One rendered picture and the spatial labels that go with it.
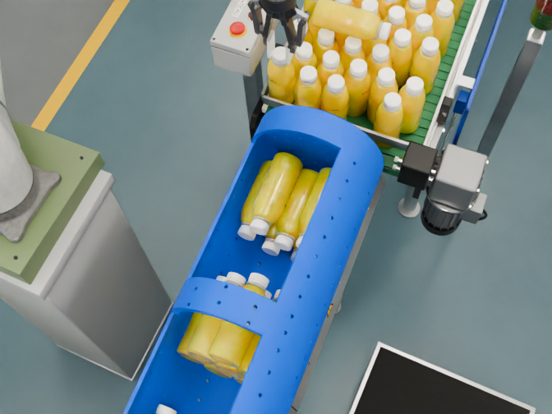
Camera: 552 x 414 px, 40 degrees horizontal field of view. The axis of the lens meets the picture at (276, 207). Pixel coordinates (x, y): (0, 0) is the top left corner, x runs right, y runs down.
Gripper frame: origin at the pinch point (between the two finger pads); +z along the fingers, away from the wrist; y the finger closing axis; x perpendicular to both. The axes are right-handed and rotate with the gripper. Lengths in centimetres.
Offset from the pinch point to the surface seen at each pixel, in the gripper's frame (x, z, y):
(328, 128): -20.9, -9.2, 18.8
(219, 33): 1.6, 4.1, -16.0
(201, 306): -63, -8, 10
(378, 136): -4.3, 16.7, 26.2
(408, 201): 24, 104, 36
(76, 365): -69, 114, -50
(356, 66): 5.6, 6.2, 16.7
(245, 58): -1.2, 6.9, -8.5
